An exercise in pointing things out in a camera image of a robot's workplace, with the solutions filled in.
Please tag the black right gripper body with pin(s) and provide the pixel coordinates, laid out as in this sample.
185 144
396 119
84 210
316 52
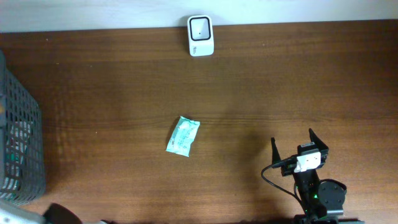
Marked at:
288 167

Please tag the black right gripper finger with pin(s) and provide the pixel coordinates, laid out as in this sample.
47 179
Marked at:
314 138
275 154

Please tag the mint green wipes packet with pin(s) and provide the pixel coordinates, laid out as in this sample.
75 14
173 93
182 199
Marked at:
183 136

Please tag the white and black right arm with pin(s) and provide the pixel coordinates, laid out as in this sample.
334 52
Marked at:
320 199

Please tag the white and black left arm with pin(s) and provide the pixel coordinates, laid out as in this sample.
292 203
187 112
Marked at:
55 214

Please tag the dark grey mesh basket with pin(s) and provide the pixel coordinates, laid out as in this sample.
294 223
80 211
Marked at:
22 154

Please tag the white barcode scanner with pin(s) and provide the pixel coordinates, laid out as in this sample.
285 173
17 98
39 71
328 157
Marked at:
200 36

